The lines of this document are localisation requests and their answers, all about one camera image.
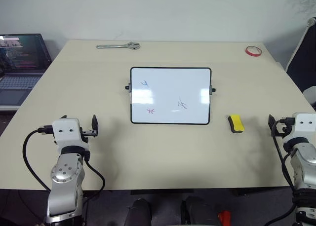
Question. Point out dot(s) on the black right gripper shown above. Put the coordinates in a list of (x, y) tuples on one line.
[(284, 128)]

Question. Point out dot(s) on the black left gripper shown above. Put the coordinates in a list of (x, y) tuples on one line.
[(89, 133)]

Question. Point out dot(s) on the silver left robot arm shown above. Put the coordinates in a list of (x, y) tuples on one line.
[(64, 176)]

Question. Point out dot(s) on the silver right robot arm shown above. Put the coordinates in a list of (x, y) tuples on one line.
[(304, 166)]

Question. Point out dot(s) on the yellow and black eraser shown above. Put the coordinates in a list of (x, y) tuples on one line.
[(237, 123)]

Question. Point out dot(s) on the red tape roll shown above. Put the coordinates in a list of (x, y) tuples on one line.
[(249, 52)]

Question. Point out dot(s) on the grey open laptop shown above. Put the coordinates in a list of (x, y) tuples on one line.
[(19, 70)]

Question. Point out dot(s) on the silver adjustable wrench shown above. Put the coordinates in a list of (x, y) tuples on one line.
[(116, 46)]

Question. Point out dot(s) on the small black-framed whiteboard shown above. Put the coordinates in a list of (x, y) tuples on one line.
[(170, 95)]

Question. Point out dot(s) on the small red object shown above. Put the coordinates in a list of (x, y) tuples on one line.
[(225, 218)]

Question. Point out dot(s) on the dark rounded shape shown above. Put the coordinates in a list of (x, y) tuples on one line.
[(138, 212)]

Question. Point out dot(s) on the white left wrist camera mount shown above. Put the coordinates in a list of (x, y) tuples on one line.
[(65, 133)]

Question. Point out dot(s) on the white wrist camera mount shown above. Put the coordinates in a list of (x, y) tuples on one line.
[(65, 133), (302, 127)]

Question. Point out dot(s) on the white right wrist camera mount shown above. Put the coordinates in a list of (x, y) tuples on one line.
[(302, 127)]

